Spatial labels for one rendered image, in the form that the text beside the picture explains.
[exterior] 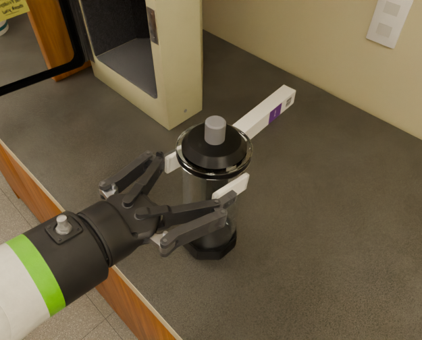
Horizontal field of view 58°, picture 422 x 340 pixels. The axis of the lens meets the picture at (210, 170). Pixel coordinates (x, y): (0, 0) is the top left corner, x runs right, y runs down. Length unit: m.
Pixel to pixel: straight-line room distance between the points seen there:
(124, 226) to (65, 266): 0.08
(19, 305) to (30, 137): 0.63
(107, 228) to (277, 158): 0.51
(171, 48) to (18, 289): 0.56
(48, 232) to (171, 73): 0.50
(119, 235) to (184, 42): 0.50
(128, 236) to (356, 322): 0.41
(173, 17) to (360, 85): 0.52
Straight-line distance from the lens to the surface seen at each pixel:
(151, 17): 0.77
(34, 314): 0.42
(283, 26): 1.13
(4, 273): 0.41
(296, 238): 0.74
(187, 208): 0.49
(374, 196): 0.85
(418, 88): 1.00
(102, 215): 0.45
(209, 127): 0.50
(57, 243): 0.42
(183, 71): 0.86
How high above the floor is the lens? 1.56
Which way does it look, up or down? 48 degrees down
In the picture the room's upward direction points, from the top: straight up
